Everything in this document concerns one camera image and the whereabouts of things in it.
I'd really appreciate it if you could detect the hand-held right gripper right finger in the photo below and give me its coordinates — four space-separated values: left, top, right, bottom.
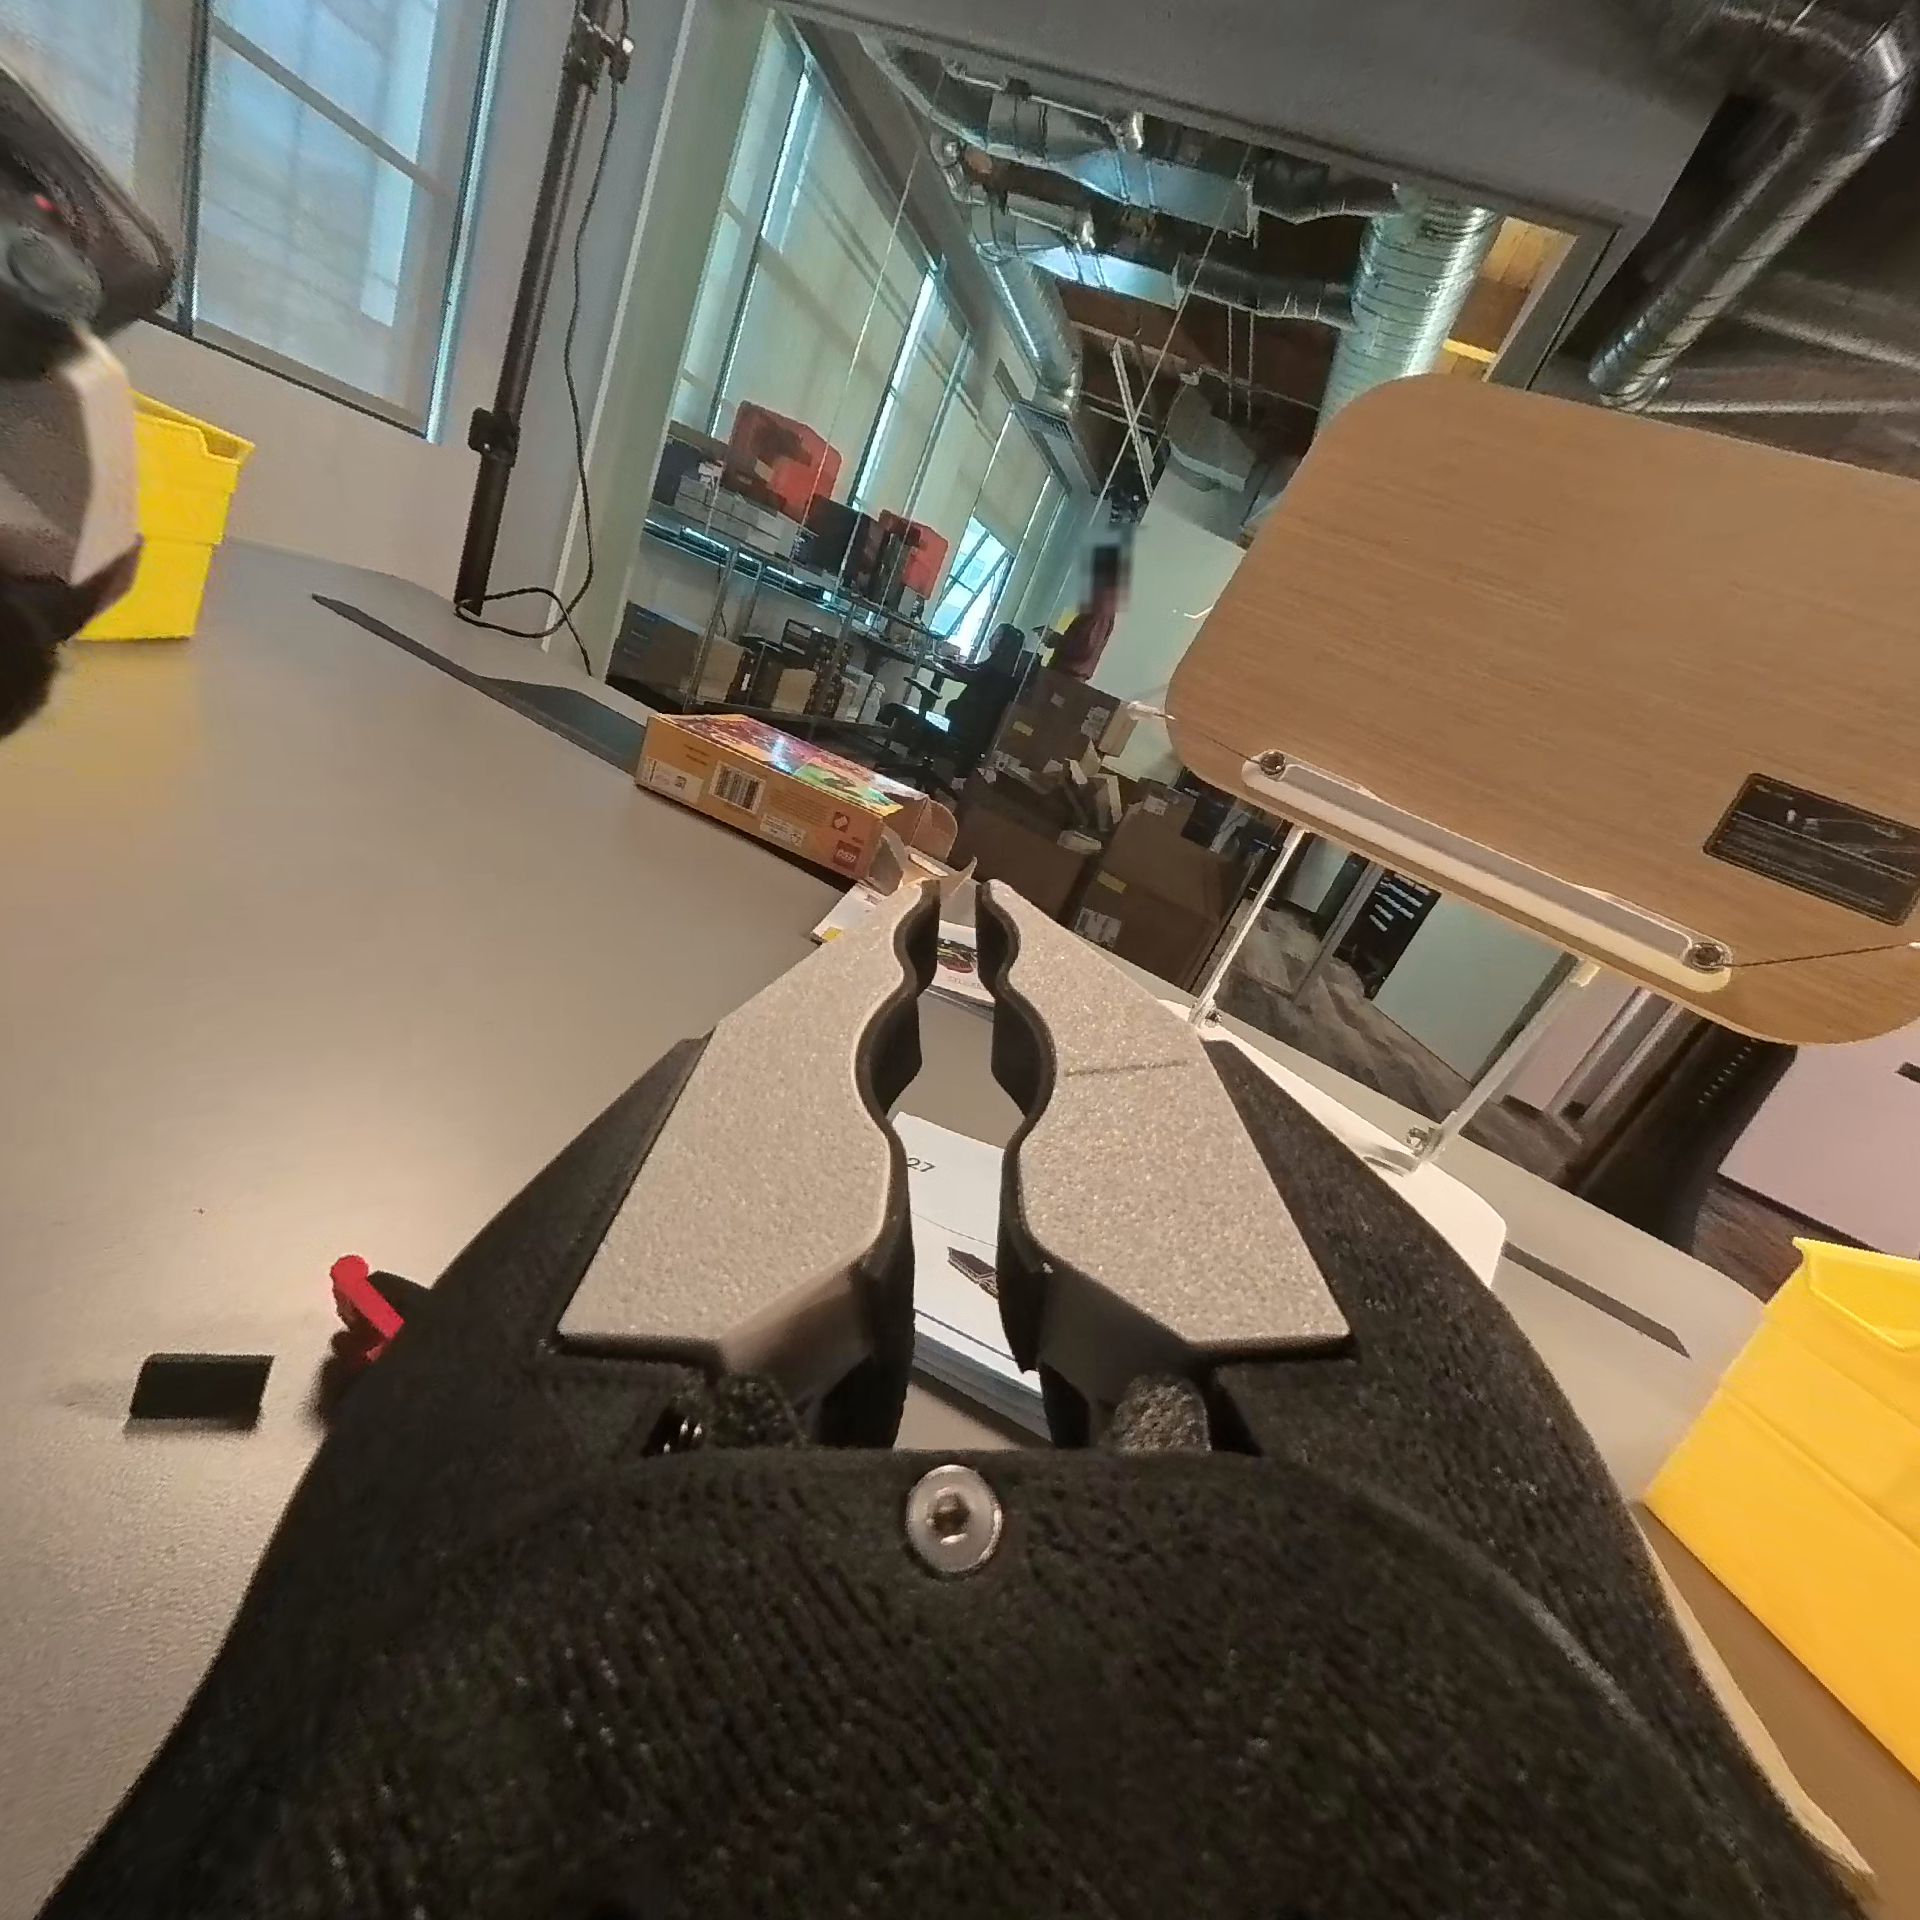
977 883 1353 1449

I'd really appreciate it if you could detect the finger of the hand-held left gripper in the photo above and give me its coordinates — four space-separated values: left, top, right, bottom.
0 323 147 622

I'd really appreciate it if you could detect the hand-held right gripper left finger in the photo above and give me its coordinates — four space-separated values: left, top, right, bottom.
556 886 941 1449

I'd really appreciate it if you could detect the red toy brick piece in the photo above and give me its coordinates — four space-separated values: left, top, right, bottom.
327 1255 411 1363

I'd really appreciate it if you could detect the colourful toy set box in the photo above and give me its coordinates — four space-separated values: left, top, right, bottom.
632 712 961 890

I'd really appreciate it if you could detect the yellow plastic bin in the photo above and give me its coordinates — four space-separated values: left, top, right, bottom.
1641 1236 1920 1737
71 389 257 642

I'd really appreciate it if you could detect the open instruction booklet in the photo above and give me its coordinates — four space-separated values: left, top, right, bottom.
893 1107 1059 1447

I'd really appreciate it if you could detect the closed instruction booklet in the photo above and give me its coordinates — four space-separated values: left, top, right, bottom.
810 880 1002 1010

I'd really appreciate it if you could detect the stack of cardboard boxes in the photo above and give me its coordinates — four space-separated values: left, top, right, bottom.
961 667 1254 975

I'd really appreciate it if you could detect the black light stand pole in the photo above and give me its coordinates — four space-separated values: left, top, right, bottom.
455 0 634 622

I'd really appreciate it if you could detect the black square toy tile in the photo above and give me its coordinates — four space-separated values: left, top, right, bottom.
131 1353 278 1425

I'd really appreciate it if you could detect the metal storage shelf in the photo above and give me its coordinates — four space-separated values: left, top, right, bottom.
646 399 977 716

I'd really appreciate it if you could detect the wooden book stand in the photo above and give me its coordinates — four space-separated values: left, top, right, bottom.
1158 373 1920 1296

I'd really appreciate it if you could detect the black cable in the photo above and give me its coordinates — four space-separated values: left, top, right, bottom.
559 47 605 679

